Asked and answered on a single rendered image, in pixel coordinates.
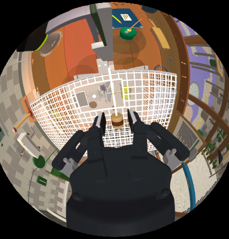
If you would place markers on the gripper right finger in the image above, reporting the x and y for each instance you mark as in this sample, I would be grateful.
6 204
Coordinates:
170 141

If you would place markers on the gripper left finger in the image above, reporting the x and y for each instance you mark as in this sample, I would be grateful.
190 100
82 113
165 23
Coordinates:
69 149

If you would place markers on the grey treadle plate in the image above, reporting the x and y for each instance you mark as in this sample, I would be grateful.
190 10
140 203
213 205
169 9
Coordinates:
81 99

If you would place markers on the tan stick with purple band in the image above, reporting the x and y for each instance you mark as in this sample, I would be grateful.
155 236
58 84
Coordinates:
21 123

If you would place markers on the orange stick rack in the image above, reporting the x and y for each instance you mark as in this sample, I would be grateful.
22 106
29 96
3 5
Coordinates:
25 104

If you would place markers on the tan thin stick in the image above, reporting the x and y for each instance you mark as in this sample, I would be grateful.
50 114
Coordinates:
135 23

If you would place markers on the grey door with green edge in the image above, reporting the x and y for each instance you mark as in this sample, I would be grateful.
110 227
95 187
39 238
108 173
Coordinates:
104 28

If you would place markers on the tan framed grey grille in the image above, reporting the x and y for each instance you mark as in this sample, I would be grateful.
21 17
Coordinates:
187 136

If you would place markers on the green flat tray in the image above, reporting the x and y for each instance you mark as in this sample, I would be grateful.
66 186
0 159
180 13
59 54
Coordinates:
59 173

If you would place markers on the green round disc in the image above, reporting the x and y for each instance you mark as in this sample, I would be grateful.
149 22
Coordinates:
39 161

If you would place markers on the white box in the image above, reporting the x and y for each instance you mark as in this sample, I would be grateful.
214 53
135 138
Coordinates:
29 144

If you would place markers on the small green box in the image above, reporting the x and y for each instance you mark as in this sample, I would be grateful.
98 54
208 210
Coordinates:
41 180

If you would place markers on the blue pipe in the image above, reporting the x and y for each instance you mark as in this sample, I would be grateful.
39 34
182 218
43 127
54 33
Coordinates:
190 186

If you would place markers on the brown round dish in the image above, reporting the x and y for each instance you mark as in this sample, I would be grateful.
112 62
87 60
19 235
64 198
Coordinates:
93 104

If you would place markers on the dark cone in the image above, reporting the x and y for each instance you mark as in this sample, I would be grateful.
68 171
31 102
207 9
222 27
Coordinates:
220 157

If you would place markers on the white rod with tan knob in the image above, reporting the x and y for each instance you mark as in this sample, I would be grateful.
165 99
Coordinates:
117 119

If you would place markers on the yellow-green block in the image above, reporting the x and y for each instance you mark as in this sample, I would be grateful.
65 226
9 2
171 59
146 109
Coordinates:
126 92

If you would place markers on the grey trip mechanism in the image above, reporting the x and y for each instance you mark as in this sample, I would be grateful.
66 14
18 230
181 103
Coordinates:
105 91

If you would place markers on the orange mat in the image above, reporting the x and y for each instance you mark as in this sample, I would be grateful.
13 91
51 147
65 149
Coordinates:
78 48

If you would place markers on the green round tin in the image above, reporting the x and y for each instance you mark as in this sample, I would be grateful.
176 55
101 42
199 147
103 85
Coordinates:
127 35

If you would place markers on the blue mat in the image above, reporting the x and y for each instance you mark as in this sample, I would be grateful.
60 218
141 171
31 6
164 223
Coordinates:
136 16

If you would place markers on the white paper sheet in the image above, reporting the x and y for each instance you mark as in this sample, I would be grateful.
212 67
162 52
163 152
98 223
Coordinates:
125 17

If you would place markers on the lilac grey angled beam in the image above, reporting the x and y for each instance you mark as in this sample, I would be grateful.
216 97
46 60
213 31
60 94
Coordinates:
69 16

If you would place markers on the yellow pencil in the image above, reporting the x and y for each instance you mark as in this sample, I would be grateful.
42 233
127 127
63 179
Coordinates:
116 19

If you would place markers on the dark blue bowl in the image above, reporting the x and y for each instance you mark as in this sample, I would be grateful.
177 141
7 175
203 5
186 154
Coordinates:
149 9

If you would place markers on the white hinge bracket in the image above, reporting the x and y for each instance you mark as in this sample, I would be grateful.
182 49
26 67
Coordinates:
102 66

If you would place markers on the grey round base plate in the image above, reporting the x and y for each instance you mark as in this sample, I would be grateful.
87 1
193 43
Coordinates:
51 43

